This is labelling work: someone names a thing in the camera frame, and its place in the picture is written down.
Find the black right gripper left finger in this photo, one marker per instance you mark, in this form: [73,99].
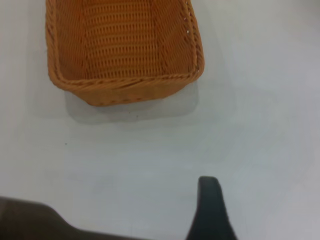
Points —
[30,222]

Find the orange woven wicker basket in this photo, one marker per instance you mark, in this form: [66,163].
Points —
[125,50]

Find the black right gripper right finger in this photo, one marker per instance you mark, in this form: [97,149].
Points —
[211,215]

